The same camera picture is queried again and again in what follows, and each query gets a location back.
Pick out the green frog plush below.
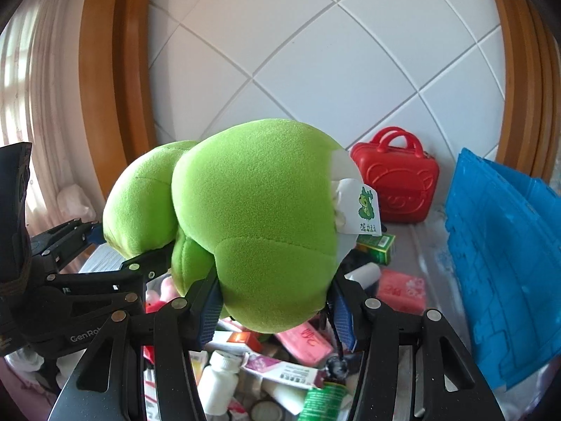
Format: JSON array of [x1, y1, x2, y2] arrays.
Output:
[[102, 118, 388, 333]]

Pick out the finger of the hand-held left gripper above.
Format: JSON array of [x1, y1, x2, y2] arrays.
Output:
[[46, 245, 173, 310], [27, 220, 106, 271]]

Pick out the green can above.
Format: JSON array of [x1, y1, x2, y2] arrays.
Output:
[[302, 381, 349, 421]]

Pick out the green medicine box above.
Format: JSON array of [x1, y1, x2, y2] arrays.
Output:
[[356, 232, 397, 266]]

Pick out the pink tissue pack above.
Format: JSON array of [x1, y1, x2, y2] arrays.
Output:
[[377, 269, 428, 314], [275, 321, 336, 366]]

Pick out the white cylindrical bottle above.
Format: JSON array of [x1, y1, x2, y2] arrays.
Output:
[[344, 262, 381, 286]]

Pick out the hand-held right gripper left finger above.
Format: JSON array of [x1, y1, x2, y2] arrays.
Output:
[[52, 267, 223, 421]]

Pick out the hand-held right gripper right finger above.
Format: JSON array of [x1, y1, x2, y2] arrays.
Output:
[[328, 277, 506, 421]]

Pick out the white plastic bag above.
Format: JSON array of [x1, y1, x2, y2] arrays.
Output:
[[57, 183, 97, 224]]

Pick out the white printed box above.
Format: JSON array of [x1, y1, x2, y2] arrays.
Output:
[[79, 243, 132, 275]]

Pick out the white plastic pill bottle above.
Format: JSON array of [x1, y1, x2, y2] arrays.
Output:
[[198, 351, 243, 419]]

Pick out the blue plastic crate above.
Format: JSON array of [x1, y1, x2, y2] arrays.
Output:
[[445, 148, 561, 391]]

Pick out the white orange medicine box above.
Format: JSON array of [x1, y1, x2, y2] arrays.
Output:
[[215, 331, 264, 352]]

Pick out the cardboard tube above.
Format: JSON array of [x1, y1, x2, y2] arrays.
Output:
[[251, 403, 283, 421]]

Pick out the red toy suitcase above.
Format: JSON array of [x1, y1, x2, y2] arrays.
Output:
[[351, 126, 440, 224]]

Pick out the black cylinder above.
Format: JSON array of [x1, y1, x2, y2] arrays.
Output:
[[325, 357, 351, 380]]

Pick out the light curtain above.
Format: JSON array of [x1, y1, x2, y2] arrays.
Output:
[[0, 0, 106, 229]]

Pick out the pink pig plush red clothes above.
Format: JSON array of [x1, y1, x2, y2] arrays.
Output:
[[144, 272, 187, 314]]

